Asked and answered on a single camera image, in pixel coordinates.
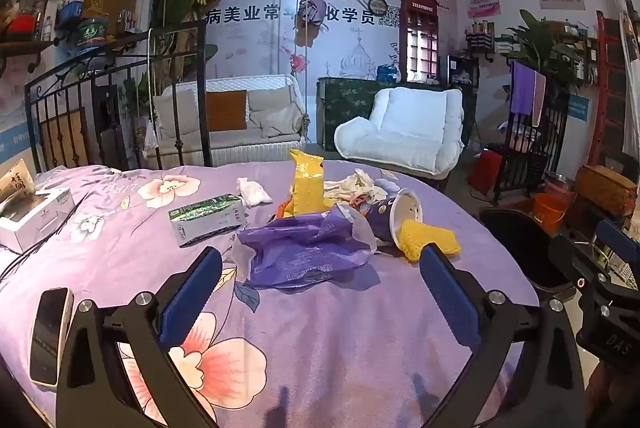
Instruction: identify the green patterned cabinet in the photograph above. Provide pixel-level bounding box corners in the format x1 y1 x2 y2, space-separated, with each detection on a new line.
316 76 476 149

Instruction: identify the white wicker sofa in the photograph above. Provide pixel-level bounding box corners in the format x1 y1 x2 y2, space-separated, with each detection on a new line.
144 74 308 169

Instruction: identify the purple plastic bag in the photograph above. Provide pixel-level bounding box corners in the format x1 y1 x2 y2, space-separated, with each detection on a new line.
235 203 378 291

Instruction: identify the wooden wall shelf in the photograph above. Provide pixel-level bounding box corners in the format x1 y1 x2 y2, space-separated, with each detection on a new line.
0 35 68 73

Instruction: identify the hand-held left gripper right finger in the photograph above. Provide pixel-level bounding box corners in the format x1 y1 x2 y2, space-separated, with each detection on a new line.
419 243 586 428

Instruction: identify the crumpled white tissue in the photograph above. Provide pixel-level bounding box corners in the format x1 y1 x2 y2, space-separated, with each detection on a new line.
236 177 273 207

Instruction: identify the blue instant noodle cup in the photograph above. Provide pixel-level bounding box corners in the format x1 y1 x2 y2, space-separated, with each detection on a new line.
361 188 424 245

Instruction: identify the black metal railing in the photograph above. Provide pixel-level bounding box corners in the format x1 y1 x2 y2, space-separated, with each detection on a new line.
492 60 571 206

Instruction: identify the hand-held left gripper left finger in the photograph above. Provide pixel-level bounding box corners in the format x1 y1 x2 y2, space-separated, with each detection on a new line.
56 247 223 428

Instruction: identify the green and white carton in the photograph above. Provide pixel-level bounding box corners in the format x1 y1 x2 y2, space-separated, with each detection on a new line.
168 193 247 249

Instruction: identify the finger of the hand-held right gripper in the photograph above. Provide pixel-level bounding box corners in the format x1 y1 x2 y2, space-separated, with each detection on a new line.
548 235 611 296
595 219 640 281

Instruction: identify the white cardboard box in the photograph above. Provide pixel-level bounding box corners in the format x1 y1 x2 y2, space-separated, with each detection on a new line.
0 188 77 255

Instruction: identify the pink basin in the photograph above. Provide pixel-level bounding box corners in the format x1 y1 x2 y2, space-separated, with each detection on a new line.
544 173 577 203

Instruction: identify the red phone booth cabinet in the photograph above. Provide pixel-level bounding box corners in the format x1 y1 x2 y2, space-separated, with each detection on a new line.
399 0 441 83

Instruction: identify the beige cushion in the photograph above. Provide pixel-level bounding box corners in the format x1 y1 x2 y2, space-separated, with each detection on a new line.
152 88 203 147
247 85 305 139

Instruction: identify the green potted plant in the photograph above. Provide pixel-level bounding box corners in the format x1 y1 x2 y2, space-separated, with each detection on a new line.
502 10 596 83

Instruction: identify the yellow foam net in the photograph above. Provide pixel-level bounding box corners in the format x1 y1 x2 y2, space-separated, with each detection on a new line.
397 219 462 263

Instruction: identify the white smartphone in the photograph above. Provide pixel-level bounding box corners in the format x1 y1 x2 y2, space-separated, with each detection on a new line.
29 287 75 389

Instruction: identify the crumpled white wrapper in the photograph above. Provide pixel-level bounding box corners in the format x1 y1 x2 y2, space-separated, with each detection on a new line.
324 168 391 209

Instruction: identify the yellow snack bag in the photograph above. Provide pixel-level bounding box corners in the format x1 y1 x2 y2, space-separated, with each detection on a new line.
289 149 337 215

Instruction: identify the red wooden shelf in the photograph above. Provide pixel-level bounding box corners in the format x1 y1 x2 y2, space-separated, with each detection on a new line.
587 10 628 169

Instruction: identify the green bucket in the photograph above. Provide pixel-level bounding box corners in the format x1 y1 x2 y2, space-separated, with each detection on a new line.
76 18 110 53

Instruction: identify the brown paper packet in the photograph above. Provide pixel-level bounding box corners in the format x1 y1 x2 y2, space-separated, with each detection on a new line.
0 172 36 213

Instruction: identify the pink towel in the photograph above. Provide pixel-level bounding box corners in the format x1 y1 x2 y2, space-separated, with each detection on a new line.
531 72 547 127

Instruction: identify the purple floral blanket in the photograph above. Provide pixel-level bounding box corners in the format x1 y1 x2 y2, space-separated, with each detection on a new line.
0 160 541 428

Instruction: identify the white cushioned lounge chair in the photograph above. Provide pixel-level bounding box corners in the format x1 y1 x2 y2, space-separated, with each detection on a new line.
334 86 465 175

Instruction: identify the black trash bin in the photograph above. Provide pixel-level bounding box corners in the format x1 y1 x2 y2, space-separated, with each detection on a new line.
475 207 578 306

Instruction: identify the orange cushion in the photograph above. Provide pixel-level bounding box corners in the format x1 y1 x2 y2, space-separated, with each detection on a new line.
206 90 248 132

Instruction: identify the purple towel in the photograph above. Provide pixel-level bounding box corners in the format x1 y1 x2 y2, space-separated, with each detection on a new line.
509 60 537 116

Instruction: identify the orange plastic bucket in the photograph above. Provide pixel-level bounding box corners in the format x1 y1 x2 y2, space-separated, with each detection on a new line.
531 193 571 233

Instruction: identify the patterned cushion stool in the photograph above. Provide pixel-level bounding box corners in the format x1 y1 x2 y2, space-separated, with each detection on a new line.
574 164 638 216

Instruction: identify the black metal bed headboard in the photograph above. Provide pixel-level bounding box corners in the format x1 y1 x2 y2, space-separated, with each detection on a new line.
24 20 213 173

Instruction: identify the black cable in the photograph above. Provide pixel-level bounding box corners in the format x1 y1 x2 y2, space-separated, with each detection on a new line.
0 228 66 281

